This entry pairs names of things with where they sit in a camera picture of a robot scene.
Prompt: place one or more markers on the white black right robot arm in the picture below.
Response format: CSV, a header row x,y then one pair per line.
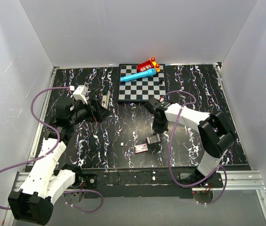
x,y
217,135

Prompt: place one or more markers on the red yellow toy bus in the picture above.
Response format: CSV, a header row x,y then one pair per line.
x,y
148,65

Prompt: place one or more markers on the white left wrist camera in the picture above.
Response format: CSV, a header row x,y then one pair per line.
x,y
80,94

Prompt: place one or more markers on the black white chessboard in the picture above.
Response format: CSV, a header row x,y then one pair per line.
x,y
143,89

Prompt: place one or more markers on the red white staple box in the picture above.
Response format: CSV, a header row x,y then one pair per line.
x,y
141,148

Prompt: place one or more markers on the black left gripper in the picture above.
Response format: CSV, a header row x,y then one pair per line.
x,y
98,113

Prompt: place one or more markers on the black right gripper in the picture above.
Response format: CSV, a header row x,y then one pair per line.
x,y
159,129

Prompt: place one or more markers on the black silver stapler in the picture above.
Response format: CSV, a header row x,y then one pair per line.
x,y
105,99

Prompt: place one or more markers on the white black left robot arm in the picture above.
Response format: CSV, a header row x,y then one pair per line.
x,y
34,200

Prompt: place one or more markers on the aluminium rail frame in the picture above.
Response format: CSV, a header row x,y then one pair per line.
x,y
98,147

